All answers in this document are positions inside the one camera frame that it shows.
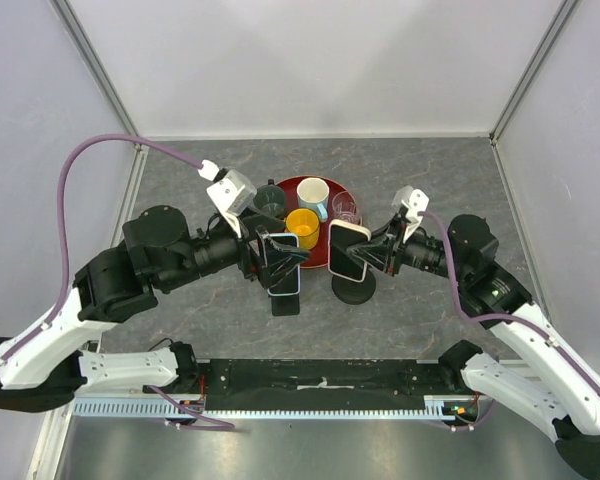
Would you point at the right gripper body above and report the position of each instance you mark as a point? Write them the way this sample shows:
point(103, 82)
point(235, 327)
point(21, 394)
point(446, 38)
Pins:
point(395, 233)

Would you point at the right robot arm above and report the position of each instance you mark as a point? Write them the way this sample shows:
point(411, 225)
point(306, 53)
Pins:
point(565, 403)

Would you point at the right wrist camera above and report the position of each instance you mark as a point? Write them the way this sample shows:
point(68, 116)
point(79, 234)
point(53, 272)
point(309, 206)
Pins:
point(411, 203)

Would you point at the red round tray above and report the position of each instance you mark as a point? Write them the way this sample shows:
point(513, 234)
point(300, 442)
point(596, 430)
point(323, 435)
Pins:
point(319, 253)

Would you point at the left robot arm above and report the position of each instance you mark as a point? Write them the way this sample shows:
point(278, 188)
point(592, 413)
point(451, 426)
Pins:
point(46, 366)

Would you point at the blue case phone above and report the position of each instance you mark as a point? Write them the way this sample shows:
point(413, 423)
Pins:
point(280, 290)

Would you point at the black folding phone stand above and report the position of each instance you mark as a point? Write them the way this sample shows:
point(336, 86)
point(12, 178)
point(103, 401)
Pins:
point(282, 306)

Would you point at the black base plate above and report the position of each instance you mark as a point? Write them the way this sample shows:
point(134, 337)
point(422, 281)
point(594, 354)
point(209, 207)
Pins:
point(318, 385)

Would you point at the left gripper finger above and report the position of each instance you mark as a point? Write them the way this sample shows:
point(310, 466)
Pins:
point(283, 270)
point(282, 243)

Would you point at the yellow mug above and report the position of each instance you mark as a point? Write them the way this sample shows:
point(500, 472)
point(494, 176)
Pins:
point(305, 224)

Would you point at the light blue mug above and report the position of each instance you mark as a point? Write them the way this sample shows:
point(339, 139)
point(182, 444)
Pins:
point(313, 194)

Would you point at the beige case phone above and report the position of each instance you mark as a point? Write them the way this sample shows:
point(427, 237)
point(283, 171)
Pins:
point(341, 263)

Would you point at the clear glass cup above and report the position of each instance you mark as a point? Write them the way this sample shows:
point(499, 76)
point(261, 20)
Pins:
point(345, 208)

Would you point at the slotted cable duct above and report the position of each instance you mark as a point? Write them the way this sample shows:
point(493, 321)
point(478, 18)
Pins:
point(102, 407)

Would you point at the dark green mug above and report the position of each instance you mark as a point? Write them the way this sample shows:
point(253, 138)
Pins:
point(270, 199)

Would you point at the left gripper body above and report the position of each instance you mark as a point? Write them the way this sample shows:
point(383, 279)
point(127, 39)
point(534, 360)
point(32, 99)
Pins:
point(249, 252)

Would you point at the black round-base phone stand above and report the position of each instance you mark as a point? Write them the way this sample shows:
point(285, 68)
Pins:
point(354, 293)

